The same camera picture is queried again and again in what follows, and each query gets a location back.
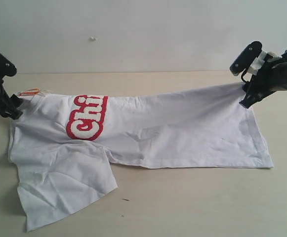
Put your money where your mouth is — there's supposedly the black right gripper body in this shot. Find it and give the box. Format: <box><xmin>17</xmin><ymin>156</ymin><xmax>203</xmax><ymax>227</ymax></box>
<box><xmin>243</xmin><ymin>50</ymin><xmax>287</xmax><ymax>99</ymax></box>

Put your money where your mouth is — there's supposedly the white t-shirt red lettering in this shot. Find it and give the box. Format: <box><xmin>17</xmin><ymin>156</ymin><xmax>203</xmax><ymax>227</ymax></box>
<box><xmin>8</xmin><ymin>83</ymin><xmax>274</xmax><ymax>231</ymax></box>

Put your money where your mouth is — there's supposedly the orange neck label tag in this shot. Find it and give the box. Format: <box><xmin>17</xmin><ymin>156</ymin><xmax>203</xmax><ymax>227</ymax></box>
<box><xmin>18</xmin><ymin>88</ymin><xmax>41</xmax><ymax>96</ymax></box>

